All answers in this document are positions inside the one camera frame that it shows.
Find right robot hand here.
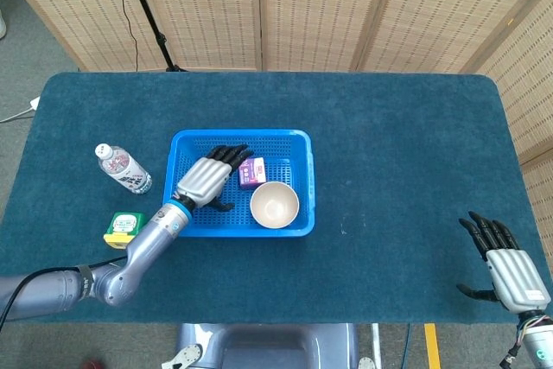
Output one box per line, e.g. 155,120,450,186
456,211,553,314

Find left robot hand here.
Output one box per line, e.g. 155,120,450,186
175,143,255,213

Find small purple box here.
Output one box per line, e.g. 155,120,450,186
238,156,268,190

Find beige bowl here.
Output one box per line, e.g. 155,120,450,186
249,181,300,229

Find clear plastic water bottle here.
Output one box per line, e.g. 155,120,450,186
94,143,153,195

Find green container with yellow lid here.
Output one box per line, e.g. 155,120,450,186
103,211,146,250

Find blue plastic basket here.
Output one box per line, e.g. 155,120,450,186
162,129,316,239

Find yellow floor tape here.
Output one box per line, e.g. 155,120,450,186
423,323,442,369

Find white floor strip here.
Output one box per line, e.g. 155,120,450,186
371,323,384,369

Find teal table cloth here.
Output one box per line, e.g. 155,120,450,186
0,71,550,325

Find black tripod stand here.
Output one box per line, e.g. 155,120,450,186
118,0,189,73

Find grey-blue robot torso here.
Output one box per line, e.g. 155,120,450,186
176,323,359,369

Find bamboo folding screen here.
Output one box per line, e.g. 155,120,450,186
0,0,553,74
474,0,553,266

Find blue floor cable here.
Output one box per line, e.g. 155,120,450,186
401,323,411,369

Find thin black hanging cable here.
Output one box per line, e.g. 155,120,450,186
105,0,139,72

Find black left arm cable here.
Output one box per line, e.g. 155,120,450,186
0,256,129,331

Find white adapter cable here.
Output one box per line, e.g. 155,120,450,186
0,108,34,124

